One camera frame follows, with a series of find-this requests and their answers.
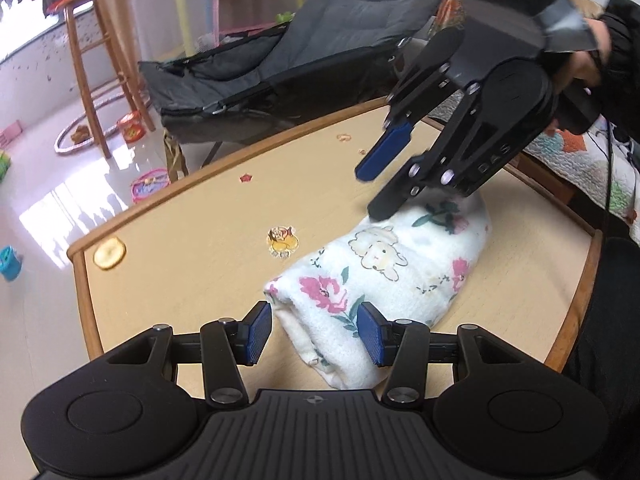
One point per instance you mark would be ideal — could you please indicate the black baby stroller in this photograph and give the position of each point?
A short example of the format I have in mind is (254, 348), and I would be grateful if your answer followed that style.
(280, 45)

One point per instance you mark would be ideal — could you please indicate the small wooden table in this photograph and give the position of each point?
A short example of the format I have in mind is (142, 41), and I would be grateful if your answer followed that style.
(210, 220)

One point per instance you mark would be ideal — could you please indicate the pink mesh playpen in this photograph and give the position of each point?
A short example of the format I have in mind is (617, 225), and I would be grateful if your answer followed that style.
(150, 5)

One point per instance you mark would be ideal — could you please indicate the white floral baby shirt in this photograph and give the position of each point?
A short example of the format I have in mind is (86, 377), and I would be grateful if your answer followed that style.
(390, 270)

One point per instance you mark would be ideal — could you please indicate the brown toy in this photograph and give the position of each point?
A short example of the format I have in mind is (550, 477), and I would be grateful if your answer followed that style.
(80, 133)

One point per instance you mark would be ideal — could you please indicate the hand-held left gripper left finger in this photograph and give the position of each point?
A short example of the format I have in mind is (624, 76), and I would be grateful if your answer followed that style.
(259, 334)

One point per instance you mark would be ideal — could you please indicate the blue toy bucket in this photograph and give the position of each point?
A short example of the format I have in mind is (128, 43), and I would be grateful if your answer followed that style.
(10, 263)

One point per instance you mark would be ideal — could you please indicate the person's right forearm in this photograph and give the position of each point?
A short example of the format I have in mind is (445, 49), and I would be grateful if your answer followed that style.
(625, 50)

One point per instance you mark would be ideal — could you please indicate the person's torso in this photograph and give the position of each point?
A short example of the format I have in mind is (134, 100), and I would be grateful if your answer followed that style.
(610, 330)

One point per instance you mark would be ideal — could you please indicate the round yellow table sticker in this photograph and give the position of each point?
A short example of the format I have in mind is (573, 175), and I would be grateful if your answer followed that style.
(110, 254)

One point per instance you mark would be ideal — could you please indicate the hula hoop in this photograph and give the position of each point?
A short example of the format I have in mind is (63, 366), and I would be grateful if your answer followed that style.
(59, 144)

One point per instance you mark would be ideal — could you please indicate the person's right hand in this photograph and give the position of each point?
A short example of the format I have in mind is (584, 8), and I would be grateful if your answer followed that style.
(582, 67)

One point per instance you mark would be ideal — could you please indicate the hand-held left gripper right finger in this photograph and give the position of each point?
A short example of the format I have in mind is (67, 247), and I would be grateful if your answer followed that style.
(372, 336)

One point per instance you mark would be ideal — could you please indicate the pink box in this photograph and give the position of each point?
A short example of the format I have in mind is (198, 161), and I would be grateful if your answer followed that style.
(10, 135)

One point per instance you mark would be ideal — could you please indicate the printed quilt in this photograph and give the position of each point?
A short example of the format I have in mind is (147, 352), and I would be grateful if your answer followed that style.
(585, 160)

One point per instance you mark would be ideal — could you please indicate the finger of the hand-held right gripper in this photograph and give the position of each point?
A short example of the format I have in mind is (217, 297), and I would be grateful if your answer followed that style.
(385, 152)
(395, 195)

